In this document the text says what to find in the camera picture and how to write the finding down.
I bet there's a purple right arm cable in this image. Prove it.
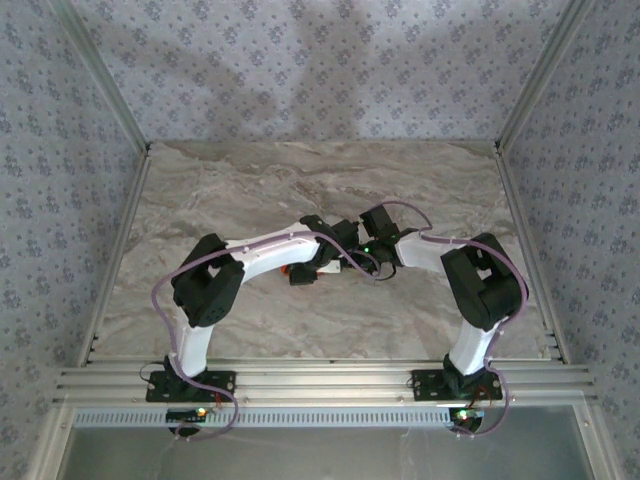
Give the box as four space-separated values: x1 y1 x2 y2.
367 199 530 441

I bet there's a grey metal panel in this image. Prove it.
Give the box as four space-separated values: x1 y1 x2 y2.
64 405 596 480

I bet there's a slotted grey cable duct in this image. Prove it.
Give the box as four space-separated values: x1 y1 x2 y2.
73 405 454 429

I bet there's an aluminium frame post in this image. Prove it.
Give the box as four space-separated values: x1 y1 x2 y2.
49 0 152 151
494 0 594 151
574 399 626 480
24 402 76 480

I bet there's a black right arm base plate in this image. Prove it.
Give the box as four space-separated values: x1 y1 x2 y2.
410 368 503 401

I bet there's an aluminium mounting rail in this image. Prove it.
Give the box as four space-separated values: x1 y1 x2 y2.
52 357 599 407

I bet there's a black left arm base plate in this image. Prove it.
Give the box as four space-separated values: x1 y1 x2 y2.
145 369 237 403

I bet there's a small controller board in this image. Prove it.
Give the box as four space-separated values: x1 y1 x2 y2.
448 407 487 424
166 407 209 423

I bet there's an aluminium side rail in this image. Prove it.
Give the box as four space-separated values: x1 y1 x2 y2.
494 144 571 365
77 147 154 369

